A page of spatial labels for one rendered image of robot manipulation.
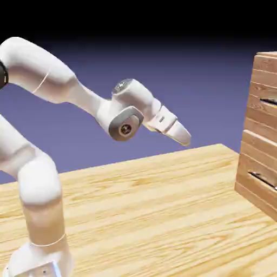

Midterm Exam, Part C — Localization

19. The light wooden cabinet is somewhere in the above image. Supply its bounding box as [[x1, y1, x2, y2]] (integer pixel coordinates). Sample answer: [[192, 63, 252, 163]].
[[234, 51, 277, 222]]

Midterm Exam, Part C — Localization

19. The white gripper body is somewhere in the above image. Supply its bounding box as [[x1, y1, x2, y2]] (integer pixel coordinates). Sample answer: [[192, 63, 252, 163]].
[[166, 120, 192, 147]]

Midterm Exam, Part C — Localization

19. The wide wooden drawer front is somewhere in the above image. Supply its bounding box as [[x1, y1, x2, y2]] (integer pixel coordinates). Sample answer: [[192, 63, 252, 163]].
[[234, 129, 277, 221], [243, 55, 277, 143]]

